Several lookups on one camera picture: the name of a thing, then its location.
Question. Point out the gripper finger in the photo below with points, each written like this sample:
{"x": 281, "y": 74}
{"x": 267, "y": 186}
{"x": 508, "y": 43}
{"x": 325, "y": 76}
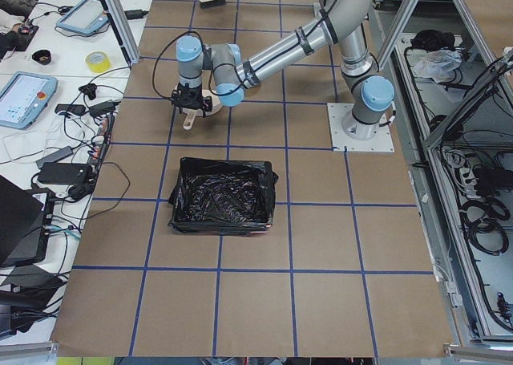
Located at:
{"x": 177, "y": 100}
{"x": 206, "y": 106}

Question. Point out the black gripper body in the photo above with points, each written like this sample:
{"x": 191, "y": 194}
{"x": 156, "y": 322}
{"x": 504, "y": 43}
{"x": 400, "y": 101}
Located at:
{"x": 188, "y": 97}

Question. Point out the beige plastic dustpan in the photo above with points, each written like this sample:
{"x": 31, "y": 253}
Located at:
{"x": 192, "y": 114}

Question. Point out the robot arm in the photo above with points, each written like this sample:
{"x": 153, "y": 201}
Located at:
{"x": 218, "y": 70}

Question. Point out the pink bin with black bag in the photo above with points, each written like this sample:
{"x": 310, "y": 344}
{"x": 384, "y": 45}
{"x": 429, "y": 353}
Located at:
{"x": 228, "y": 197}

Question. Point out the yellow tape roll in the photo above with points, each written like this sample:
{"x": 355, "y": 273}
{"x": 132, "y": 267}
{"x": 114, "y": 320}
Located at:
{"x": 98, "y": 62}

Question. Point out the blue teach pendant tablet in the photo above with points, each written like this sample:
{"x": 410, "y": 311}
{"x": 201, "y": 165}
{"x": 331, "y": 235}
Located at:
{"x": 85, "y": 19}

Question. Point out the black power adapter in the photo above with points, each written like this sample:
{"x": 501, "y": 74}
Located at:
{"x": 55, "y": 173}

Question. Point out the black small bowl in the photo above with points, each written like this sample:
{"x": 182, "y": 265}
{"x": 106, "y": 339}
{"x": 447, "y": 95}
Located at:
{"x": 42, "y": 57}

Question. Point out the black laptop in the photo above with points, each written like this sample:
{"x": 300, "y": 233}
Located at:
{"x": 25, "y": 220}

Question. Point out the aluminium frame post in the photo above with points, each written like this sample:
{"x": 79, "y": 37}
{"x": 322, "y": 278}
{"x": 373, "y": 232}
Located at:
{"x": 120, "y": 26}

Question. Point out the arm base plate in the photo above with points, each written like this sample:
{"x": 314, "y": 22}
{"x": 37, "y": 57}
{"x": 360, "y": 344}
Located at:
{"x": 348, "y": 135}

